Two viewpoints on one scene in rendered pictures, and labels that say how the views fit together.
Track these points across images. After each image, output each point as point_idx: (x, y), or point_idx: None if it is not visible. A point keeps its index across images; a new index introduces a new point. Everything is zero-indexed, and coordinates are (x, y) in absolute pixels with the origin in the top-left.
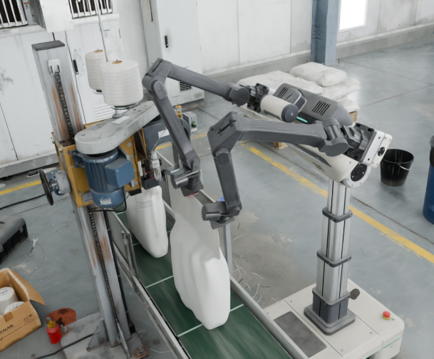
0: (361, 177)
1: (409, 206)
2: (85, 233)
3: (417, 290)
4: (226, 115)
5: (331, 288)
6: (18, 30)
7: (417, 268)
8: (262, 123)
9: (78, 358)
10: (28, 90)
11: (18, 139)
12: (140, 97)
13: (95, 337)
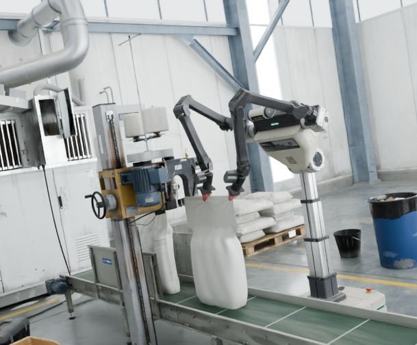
0: (320, 163)
1: (368, 264)
2: (124, 246)
3: (391, 299)
4: (239, 90)
5: (321, 262)
6: (15, 172)
7: (387, 289)
8: (258, 94)
9: None
10: (19, 224)
11: (6, 271)
12: (168, 127)
13: None
